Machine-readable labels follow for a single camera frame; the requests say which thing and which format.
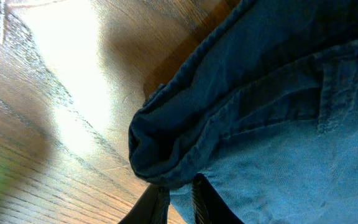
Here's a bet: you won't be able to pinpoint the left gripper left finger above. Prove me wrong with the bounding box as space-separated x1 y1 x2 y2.
119 184 170 224

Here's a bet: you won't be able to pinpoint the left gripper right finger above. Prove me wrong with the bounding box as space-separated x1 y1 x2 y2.
191 174 243 224

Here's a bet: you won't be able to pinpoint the navy blue denim shorts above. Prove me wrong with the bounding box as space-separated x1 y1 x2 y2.
129 0 358 223

